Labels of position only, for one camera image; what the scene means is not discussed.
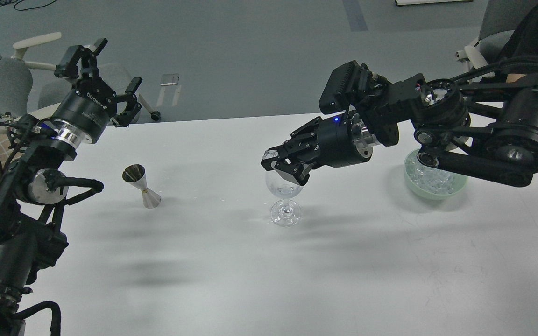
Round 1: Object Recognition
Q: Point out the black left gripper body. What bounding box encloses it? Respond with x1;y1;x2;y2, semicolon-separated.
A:
51;85;117;145

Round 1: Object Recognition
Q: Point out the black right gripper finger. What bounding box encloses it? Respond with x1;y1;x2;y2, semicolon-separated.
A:
261;117;323;171
274;159;316;186

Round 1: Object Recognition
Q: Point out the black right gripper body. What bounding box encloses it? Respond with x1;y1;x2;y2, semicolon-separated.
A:
306;114;376;168

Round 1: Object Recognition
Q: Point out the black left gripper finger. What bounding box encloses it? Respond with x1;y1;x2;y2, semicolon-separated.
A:
54;38;109;94
110;77;142;127

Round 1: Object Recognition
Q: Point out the clear ice cube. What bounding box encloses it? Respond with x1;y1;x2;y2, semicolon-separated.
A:
262;149;278;160

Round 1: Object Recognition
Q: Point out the steel double jigger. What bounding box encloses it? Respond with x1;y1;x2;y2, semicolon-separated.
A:
122;164;162;209

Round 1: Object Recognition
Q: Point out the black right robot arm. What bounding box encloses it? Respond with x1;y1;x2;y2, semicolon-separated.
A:
261;56;538;187

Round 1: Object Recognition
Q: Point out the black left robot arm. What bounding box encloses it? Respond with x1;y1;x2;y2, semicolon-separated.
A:
0;38;142;336

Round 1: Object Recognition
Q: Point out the clear wine glass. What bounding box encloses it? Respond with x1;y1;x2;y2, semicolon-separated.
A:
265;170;303;228

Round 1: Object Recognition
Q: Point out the pile of ice cubes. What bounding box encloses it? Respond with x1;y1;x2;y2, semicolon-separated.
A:
405;155;455;194

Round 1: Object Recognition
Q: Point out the grey office chair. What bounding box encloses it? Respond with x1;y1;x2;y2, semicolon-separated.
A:
0;32;160;135

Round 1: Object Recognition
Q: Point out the green bowl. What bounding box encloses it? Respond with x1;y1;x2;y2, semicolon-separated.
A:
403;148;468;201

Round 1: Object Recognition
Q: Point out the white chair right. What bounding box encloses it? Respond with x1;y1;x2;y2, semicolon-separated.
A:
455;0;538;72

